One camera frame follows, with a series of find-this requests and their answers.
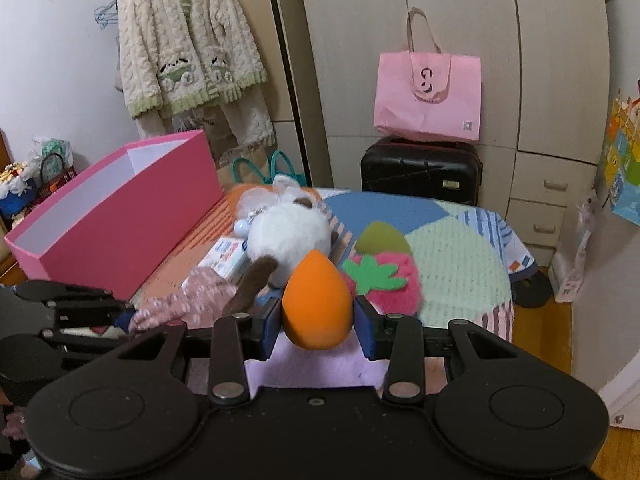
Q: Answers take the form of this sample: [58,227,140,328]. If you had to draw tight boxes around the white plush cat toy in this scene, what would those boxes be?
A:
[222,194,336,318]

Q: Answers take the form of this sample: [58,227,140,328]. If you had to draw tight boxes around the white tissue packet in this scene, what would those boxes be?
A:
[197,237,254,281]

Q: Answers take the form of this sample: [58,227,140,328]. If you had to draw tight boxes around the lavender cloth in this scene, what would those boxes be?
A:
[245,332,389,391]

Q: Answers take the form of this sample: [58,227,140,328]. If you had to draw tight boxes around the green makeup sponge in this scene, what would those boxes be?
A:
[354,221,414,257]

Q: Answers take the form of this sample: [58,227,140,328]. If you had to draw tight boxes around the pink cardboard box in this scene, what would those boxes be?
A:
[4,129,226,301]

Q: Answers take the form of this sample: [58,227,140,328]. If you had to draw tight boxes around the pink tote bag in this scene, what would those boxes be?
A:
[372,7,483,144]

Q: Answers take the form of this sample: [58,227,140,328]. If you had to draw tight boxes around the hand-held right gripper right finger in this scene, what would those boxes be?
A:
[353,296,542,404]

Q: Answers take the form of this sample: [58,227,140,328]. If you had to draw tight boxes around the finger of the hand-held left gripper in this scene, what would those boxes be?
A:
[14,279,127,312]
[42,309,137,347]

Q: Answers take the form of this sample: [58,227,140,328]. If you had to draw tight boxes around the cream fleece jacket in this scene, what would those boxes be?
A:
[116,0,269,121]

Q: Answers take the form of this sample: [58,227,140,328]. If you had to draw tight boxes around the patchwork blanket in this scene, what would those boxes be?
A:
[135,187,539,392]

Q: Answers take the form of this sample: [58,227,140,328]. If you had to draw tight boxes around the orange makeup sponge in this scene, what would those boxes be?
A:
[281,251,355,351]

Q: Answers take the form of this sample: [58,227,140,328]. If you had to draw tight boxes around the white mesh bath pouf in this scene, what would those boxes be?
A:
[237,175,317,211]

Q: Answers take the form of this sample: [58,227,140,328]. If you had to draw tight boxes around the colourful gift bag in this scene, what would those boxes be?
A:
[600,79,640,227]

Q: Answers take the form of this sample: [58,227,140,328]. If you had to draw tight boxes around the wire clothes hangers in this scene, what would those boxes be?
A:
[93,2,122,31]

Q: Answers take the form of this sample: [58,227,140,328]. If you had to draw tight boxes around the person's left hand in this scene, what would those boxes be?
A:
[0,406,27,442]

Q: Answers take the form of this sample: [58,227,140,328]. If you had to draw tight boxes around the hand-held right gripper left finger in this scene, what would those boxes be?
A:
[102,299,284,407]

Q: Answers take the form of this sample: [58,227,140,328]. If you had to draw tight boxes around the black round object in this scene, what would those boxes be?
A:
[512,267,554,310]

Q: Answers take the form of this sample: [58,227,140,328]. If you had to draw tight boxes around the hanging white plastic packet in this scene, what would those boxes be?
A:
[555,189,599,304]

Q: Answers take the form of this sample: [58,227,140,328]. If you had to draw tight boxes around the pink floral cloth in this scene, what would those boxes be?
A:
[129,266,242,334]

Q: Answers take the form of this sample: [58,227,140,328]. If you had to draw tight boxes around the black suitcase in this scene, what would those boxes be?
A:
[360,136,484,207]

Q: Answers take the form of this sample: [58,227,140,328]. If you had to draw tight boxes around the teal handled bag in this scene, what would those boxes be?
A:
[232,150,307,189]

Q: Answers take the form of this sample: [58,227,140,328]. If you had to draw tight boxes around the pink strawberry plush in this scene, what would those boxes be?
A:
[342,252,424,318]

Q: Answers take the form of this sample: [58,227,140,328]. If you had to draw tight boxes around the white green plastic bag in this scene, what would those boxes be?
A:
[32,137,75,171]

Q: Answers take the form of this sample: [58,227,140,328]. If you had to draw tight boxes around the beige wooden wardrobe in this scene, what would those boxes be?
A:
[270,0,610,272]

